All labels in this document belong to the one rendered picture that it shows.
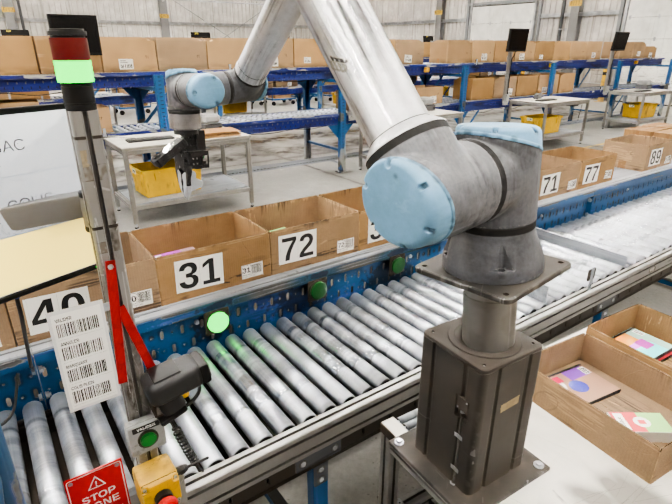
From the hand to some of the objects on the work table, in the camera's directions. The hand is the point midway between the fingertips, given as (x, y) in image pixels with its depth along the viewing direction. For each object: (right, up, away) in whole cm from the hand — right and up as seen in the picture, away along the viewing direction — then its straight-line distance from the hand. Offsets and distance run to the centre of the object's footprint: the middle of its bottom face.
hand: (185, 195), depth 154 cm
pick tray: (+118, -60, -24) cm, 135 cm away
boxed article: (+121, -62, -31) cm, 140 cm away
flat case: (+114, -56, -15) cm, 127 cm away
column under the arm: (+77, -65, -38) cm, 108 cm away
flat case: (+140, -48, +1) cm, 148 cm away
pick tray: (+145, -53, -7) cm, 154 cm away
